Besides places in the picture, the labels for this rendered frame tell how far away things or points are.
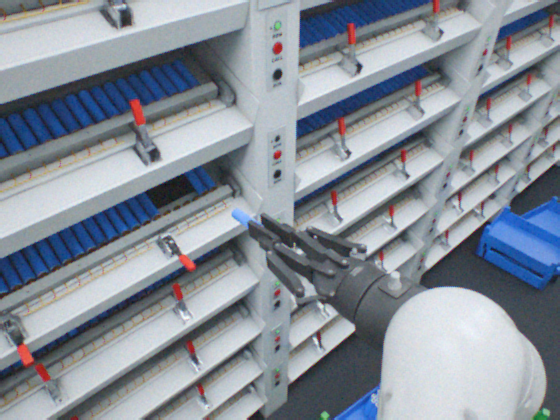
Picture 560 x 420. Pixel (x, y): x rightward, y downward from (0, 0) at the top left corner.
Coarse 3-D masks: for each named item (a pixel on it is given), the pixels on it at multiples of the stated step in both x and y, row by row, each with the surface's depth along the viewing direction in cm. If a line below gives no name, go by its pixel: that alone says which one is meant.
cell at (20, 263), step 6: (18, 252) 73; (12, 258) 72; (18, 258) 72; (24, 258) 73; (18, 264) 72; (24, 264) 72; (18, 270) 72; (24, 270) 71; (30, 270) 72; (24, 276) 71; (30, 276) 71; (24, 282) 71
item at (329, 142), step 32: (448, 64) 122; (352, 96) 110; (384, 96) 113; (416, 96) 119; (448, 96) 122; (320, 128) 102; (352, 128) 107; (384, 128) 110; (416, 128) 116; (320, 160) 100; (352, 160) 102
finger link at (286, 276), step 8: (272, 256) 64; (272, 264) 63; (280, 264) 62; (272, 272) 64; (280, 272) 61; (288, 272) 61; (280, 280) 63; (288, 280) 60; (296, 280) 59; (288, 288) 61; (296, 288) 58; (296, 296) 58; (296, 304) 59; (304, 304) 58
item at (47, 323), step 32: (224, 160) 90; (192, 192) 88; (192, 224) 85; (224, 224) 86; (128, 256) 79; (160, 256) 80; (192, 256) 84; (96, 288) 75; (128, 288) 77; (32, 320) 70; (64, 320) 71; (0, 352) 66; (32, 352) 71
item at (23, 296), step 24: (216, 192) 87; (168, 216) 82; (192, 216) 85; (120, 240) 77; (144, 240) 80; (72, 264) 73; (96, 264) 75; (120, 264) 77; (24, 288) 70; (48, 288) 71; (0, 312) 67
